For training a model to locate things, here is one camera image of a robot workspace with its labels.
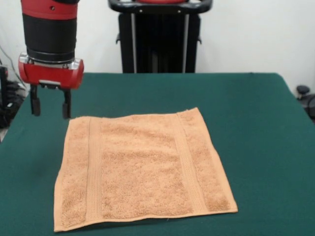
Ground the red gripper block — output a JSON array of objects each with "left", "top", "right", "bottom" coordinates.
[{"left": 18, "top": 52, "right": 85, "bottom": 120}]

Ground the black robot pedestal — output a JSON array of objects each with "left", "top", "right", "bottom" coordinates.
[{"left": 107, "top": 0, "right": 213, "bottom": 74}]

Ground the tan terry towel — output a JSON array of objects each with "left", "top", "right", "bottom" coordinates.
[{"left": 53, "top": 107, "right": 239, "bottom": 233}]

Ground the dark green table cloth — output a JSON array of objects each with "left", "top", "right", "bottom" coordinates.
[{"left": 0, "top": 72, "right": 315, "bottom": 236}]

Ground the dark grey chair base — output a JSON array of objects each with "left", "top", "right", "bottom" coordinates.
[{"left": 296, "top": 85, "right": 315, "bottom": 116}]

